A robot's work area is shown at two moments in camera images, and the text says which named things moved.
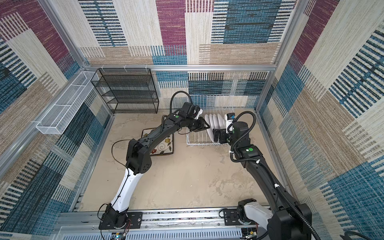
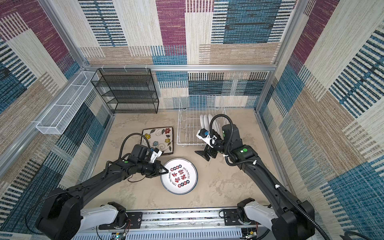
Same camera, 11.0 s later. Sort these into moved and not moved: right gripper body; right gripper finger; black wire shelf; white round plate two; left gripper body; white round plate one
Moved: right gripper body; right gripper finger; white round plate two; white round plate one; left gripper body
Not moved: black wire shelf
